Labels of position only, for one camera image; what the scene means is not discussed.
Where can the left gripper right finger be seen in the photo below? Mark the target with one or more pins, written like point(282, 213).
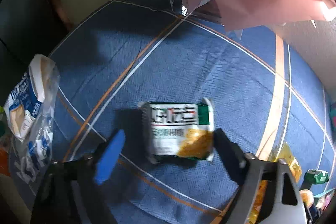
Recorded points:
point(282, 202)

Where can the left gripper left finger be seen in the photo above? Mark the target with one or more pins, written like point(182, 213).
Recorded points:
point(70, 191)

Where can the small green white packet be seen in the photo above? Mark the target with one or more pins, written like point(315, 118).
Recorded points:
point(182, 130)

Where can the green snack box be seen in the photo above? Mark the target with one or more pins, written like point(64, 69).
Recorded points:
point(314, 177)

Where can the amber candy packet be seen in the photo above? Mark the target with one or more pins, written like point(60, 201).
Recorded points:
point(277, 153)

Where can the white blue bread bag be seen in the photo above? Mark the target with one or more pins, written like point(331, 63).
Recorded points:
point(33, 95)

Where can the teal tin box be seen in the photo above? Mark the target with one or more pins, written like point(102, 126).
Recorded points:
point(333, 116)

